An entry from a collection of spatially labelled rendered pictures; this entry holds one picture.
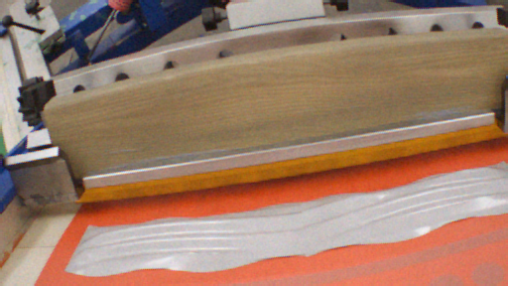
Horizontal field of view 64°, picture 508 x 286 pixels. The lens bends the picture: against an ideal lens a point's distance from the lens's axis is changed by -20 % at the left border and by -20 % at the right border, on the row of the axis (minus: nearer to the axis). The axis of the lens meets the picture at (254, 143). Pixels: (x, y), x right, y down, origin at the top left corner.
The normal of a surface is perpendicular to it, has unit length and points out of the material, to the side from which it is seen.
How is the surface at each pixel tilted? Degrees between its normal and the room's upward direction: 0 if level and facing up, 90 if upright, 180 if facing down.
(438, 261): 32
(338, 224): 8
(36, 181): 58
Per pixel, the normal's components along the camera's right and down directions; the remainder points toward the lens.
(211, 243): -0.26, -0.54
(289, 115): -0.04, 0.36
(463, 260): -0.18, -0.91
